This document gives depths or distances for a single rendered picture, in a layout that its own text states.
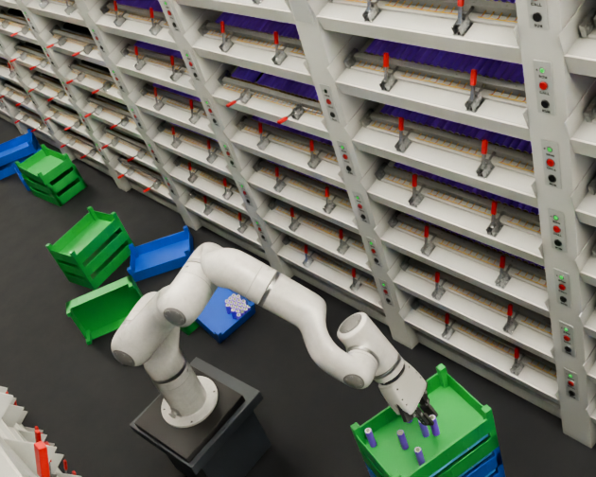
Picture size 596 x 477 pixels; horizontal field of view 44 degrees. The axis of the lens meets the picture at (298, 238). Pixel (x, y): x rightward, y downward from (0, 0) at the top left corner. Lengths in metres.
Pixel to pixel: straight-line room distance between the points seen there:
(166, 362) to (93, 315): 1.18
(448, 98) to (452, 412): 0.81
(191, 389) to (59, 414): 0.96
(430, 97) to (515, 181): 0.28
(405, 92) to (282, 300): 0.61
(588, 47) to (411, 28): 0.42
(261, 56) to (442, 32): 0.77
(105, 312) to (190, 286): 1.60
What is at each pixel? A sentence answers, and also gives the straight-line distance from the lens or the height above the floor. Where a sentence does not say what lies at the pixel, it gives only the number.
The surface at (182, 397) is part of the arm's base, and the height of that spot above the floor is 0.41.
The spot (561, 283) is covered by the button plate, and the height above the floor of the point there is 0.67.
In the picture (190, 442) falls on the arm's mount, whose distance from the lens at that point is 2.35.
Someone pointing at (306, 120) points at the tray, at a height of 0.92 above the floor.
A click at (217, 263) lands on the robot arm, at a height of 1.03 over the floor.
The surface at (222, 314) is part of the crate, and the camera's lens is 3.08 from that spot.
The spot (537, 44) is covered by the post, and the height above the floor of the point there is 1.32.
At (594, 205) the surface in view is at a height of 0.93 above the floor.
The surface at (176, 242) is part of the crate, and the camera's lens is 3.64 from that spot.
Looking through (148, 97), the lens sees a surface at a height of 0.75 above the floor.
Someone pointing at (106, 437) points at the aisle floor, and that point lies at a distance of 2.95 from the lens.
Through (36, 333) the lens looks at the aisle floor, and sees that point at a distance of 3.60.
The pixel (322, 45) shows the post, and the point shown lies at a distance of 2.00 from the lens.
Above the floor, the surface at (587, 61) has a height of 1.29.
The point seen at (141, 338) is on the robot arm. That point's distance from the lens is 2.06.
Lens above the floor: 2.03
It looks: 37 degrees down
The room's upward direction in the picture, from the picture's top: 21 degrees counter-clockwise
